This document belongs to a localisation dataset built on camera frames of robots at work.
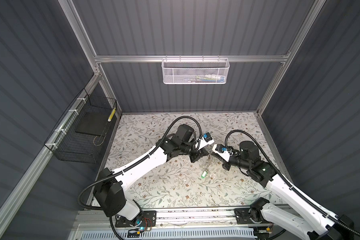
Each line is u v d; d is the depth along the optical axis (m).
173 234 0.77
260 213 0.63
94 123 0.83
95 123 0.84
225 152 0.61
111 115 0.81
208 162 0.76
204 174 0.87
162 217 0.75
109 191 0.41
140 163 0.47
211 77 0.91
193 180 0.86
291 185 0.48
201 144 0.62
